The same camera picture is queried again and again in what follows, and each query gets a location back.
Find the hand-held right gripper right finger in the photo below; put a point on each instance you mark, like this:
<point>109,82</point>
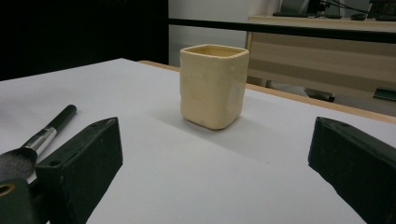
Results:
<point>358,168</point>

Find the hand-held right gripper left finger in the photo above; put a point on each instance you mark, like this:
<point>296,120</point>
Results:
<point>81,168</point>

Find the black makeup brush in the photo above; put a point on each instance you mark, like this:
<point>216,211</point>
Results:
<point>40,140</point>

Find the cream square ceramic cup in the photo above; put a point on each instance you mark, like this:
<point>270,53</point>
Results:
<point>208,90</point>

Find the wooden table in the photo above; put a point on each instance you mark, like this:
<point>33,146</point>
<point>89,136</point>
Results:
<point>311,101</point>

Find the office chair base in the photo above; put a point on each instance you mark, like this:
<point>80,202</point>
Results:
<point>314,93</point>

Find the white table mat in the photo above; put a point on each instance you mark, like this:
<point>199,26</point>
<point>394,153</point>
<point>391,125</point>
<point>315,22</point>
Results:
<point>186,174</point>

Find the wooden office desk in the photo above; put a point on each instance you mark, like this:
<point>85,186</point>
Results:
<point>311,62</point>

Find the black computer mouse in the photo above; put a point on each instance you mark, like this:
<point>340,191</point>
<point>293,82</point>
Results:
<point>358,17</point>

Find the black keyboard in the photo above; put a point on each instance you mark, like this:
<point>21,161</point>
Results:
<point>289,14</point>

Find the black metal frame bar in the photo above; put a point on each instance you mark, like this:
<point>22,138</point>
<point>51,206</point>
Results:
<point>280,29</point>

